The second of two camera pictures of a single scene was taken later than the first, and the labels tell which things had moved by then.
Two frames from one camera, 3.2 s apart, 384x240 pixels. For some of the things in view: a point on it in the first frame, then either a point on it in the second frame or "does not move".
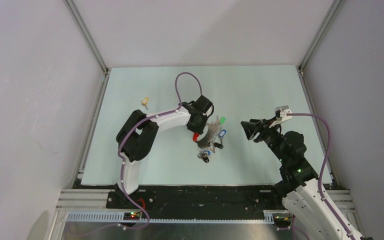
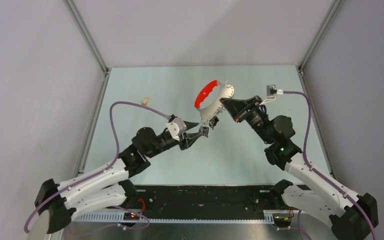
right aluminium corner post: (335, 8) does not move
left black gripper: (200, 130) to (188, 140)
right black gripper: (251, 127) to (238, 109)
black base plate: (160, 198) does not move
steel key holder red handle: (204, 142) to (225, 92)
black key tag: (219, 146) to (213, 121)
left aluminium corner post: (87, 37) does not move
